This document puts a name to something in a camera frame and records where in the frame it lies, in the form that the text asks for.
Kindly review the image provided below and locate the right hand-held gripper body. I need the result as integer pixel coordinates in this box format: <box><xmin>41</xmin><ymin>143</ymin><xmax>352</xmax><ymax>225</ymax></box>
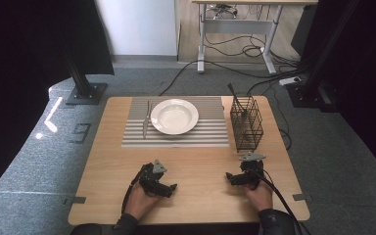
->
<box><xmin>239</xmin><ymin>152</ymin><xmax>267</xmax><ymax>190</ymax></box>

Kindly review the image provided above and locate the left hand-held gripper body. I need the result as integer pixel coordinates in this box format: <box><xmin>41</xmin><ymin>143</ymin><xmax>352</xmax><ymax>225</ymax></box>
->
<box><xmin>138</xmin><ymin>159</ymin><xmax>168</xmax><ymax>197</ymax></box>

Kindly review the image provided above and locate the person's left hand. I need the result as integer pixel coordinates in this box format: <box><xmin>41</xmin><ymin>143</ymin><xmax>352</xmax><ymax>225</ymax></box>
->
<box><xmin>124</xmin><ymin>180</ymin><xmax>161</xmax><ymax>221</ymax></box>

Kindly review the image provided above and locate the person's right hand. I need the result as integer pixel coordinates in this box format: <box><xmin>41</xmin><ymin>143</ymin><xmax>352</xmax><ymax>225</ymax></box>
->
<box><xmin>244</xmin><ymin>180</ymin><xmax>274</xmax><ymax>213</ymax></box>

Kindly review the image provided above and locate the grey striped placemat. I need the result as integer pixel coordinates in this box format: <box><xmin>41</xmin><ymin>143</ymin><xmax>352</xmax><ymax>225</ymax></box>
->
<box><xmin>120</xmin><ymin>95</ymin><xmax>230</xmax><ymax>149</ymax></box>

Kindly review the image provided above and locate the silver table knife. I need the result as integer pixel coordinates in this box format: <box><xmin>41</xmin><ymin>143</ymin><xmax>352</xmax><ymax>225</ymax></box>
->
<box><xmin>142</xmin><ymin>100</ymin><xmax>154</xmax><ymax>140</ymax></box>

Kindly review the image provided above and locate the white ceramic plate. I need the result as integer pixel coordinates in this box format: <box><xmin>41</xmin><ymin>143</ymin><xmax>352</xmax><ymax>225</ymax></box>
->
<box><xmin>150</xmin><ymin>98</ymin><xmax>200</xmax><ymax>136</ymax></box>

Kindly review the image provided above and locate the white power strip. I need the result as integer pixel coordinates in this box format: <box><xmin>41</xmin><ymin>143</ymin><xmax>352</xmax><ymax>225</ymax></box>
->
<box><xmin>278</xmin><ymin>75</ymin><xmax>304</xmax><ymax>87</ymax></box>

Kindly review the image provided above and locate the black metal stand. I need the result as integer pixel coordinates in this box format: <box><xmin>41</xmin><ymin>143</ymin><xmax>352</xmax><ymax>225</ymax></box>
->
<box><xmin>286</xmin><ymin>0</ymin><xmax>361</xmax><ymax>114</ymax></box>
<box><xmin>62</xmin><ymin>45</ymin><xmax>109</xmax><ymax>107</ymax></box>

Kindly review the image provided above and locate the white height-adjustable desk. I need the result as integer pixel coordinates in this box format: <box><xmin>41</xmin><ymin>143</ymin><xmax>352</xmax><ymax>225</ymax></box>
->
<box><xmin>191</xmin><ymin>0</ymin><xmax>319</xmax><ymax>75</ymax></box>

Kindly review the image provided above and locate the black curtain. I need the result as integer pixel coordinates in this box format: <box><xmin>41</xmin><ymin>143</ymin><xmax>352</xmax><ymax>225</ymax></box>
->
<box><xmin>290</xmin><ymin>0</ymin><xmax>376</xmax><ymax>185</ymax></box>
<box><xmin>0</xmin><ymin>0</ymin><xmax>116</xmax><ymax>205</ymax></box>

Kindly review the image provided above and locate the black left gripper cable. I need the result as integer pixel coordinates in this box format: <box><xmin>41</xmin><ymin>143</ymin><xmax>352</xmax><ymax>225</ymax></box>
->
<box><xmin>120</xmin><ymin>168</ymin><xmax>147</xmax><ymax>215</ymax></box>

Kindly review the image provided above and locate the black wire cutlery basket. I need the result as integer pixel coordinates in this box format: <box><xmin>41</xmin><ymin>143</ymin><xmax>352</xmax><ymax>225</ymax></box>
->
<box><xmin>229</xmin><ymin>94</ymin><xmax>265</xmax><ymax>154</ymax></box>

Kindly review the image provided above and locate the black-handled utensil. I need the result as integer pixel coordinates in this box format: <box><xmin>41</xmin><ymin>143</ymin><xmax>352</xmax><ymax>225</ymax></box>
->
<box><xmin>226</xmin><ymin>82</ymin><xmax>249</xmax><ymax>119</ymax></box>

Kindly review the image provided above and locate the long black floor cable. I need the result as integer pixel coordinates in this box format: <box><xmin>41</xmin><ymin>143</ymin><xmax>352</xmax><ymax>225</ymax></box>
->
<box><xmin>158</xmin><ymin>59</ymin><xmax>307</xmax><ymax>97</ymax></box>

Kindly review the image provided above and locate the black floor cable bundle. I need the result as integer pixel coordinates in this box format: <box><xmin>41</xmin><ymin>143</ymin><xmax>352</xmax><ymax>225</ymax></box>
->
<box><xmin>203</xmin><ymin>31</ymin><xmax>303</xmax><ymax>71</ymax></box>

